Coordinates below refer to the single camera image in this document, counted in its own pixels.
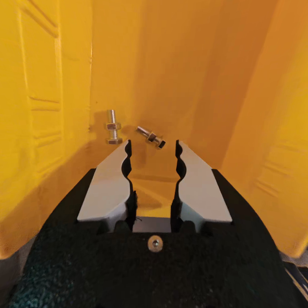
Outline silver hex bolt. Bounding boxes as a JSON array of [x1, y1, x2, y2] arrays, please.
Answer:
[[136, 126, 166, 150], [106, 109, 124, 145]]

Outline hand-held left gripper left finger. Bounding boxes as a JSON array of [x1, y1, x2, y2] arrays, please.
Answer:
[[77, 140, 138, 232]]

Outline large yellow plastic bin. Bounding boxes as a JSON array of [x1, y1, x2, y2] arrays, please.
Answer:
[[0, 0, 308, 260]]

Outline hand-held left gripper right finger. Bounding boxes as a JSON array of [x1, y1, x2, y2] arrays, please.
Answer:
[[170, 140, 233, 233]]

